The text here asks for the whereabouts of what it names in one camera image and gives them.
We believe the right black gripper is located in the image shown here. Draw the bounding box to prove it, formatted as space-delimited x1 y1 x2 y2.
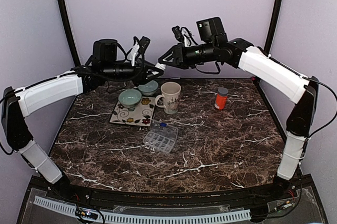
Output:
158 42 215 70

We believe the cream ceramic mug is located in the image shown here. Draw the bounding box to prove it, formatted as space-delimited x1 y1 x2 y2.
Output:
155 82 181 115

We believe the left black frame post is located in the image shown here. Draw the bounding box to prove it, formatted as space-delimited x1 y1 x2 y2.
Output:
57 0 82 69

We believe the white slotted cable duct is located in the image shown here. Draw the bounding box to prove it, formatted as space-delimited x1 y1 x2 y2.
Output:
33 195 251 224

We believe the light green ceramic bowl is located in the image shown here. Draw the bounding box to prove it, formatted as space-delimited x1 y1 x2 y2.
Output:
118 89 142 111

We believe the floral rectangular ceramic plate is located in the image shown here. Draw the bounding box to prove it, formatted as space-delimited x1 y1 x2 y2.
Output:
110 97 155 127

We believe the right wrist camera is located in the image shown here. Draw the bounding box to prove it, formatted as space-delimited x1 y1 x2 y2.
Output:
172 26 198 47

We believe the black front rail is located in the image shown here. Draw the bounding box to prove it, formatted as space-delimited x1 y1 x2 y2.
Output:
48 183 300 208

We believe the small white pill bottle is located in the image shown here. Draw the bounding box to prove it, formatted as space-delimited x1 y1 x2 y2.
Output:
155 63 166 71

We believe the blue striped ceramic bowl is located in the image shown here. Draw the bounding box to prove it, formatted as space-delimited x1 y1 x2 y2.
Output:
138 80 158 96

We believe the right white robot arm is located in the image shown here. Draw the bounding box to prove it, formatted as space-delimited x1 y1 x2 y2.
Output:
156 17 319 200

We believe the orange pill bottle grey cap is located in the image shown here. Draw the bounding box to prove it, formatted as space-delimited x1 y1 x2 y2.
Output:
214 87 229 110

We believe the black frame post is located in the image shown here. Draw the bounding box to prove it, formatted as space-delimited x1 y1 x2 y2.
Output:
264 0 282 53
57 0 82 69

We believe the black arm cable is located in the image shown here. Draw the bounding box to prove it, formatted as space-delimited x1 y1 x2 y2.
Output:
305 76 337 140

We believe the right black frame post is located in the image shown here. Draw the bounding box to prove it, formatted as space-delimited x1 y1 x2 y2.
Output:
264 0 282 53

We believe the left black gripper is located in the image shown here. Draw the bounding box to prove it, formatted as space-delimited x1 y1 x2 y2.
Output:
103 57 165 86

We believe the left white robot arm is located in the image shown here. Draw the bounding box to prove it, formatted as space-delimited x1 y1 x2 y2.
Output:
1 37 165 201

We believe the clear plastic pill organizer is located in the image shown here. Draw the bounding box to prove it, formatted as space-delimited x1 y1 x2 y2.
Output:
143 119 179 154

